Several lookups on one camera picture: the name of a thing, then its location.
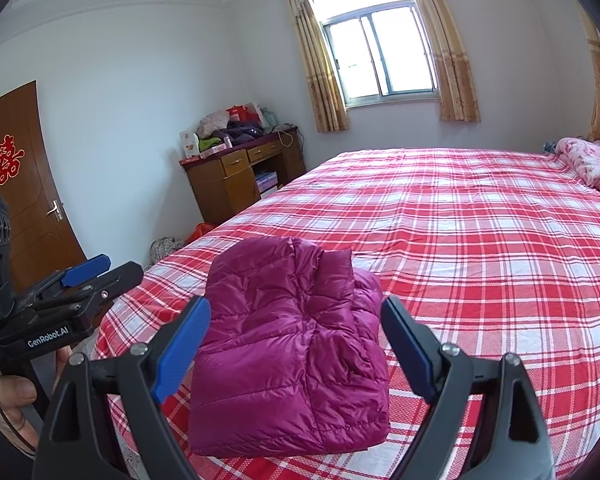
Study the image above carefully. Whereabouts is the person left hand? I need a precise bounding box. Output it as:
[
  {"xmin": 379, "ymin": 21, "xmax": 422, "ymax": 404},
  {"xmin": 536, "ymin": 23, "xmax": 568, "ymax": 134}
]
[{"xmin": 0, "ymin": 374, "xmax": 38, "ymax": 457}]

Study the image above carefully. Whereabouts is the wooden desk with drawers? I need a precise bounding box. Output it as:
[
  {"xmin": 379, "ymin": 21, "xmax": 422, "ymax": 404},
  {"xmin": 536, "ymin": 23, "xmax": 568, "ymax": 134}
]
[{"xmin": 180, "ymin": 126, "xmax": 306, "ymax": 226}]

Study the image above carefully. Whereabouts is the beige curtain right of window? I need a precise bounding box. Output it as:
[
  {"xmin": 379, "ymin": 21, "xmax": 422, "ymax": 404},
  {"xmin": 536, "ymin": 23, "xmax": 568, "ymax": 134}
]
[{"xmin": 416, "ymin": 0, "xmax": 481, "ymax": 124}]

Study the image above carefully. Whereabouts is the beige curtain left of window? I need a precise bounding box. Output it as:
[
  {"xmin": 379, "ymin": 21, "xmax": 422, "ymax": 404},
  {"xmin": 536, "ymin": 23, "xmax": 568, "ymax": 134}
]
[{"xmin": 286, "ymin": 0, "xmax": 349, "ymax": 133}]

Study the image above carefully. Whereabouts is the pink folded blanket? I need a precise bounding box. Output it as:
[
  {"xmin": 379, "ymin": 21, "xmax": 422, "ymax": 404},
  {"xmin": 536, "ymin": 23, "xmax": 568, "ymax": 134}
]
[{"xmin": 556, "ymin": 138, "xmax": 600, "ymax": 192}]

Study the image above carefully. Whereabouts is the clutter pile on desk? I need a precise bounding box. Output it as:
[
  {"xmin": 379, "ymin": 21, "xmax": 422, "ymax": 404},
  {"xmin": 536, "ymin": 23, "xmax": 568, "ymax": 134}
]
[{"xmin": 180, "ymin": 102, "xmax": 280, "ymax": 158}]

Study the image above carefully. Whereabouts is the patterned bag on floor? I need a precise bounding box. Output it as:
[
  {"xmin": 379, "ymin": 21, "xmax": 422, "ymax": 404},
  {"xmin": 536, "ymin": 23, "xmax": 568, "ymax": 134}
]
[{"xmin": 149, "ymin": 237, "xmax": 185, "ymax": 266}]

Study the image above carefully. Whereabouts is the brown wooden door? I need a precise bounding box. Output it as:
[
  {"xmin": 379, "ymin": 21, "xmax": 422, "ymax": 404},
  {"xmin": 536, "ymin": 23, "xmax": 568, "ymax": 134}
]
[{"xmin": 0, "ymin": 81, "xmax": 85, "ymax": 292}]

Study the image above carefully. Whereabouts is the red double happiness decal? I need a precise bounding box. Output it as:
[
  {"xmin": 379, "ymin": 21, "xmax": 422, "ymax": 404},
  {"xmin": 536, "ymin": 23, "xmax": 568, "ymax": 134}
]
[{"xmin": 0, "ymin": 133, "xmax": 26, "ymax": 186}]

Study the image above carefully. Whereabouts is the red white plaid bedspread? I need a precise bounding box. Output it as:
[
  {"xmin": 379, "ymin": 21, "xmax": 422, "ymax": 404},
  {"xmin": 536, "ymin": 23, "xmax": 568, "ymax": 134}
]
[{"xmin": 93, "ymin": 148, "xmax": 600, "ymax": 479}]

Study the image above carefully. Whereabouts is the far window with frame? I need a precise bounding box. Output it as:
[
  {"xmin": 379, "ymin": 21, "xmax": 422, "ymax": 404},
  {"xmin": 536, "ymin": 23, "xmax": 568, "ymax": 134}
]
[{"xmin": 306, "ymin": 0, "xmax": 440, "ymax": 110}]

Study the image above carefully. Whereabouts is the beige curtain of window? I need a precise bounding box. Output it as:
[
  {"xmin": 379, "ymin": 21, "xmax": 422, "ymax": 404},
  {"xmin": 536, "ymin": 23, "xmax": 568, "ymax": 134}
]
[
  {"xmin": 286, "ymin": 0, "xmax": 349, "ymax": 133},
  {"xmin": 416, "ymin": 0, "xmax": 481, "ymax": 124}
]

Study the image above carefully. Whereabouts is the magenta puffer down jacket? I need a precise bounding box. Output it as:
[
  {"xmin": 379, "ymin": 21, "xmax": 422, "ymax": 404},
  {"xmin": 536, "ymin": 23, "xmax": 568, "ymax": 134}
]
[{"xmin": 188, "ymin": 237, "xmax": 390, "ymax": 457}]

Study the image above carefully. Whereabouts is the silver door handle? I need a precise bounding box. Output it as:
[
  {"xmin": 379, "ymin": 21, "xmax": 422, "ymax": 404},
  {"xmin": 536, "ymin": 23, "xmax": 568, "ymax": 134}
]
[{"xmin": 46, "ymin": 200, "xmax": 64, "ymax": 222}]

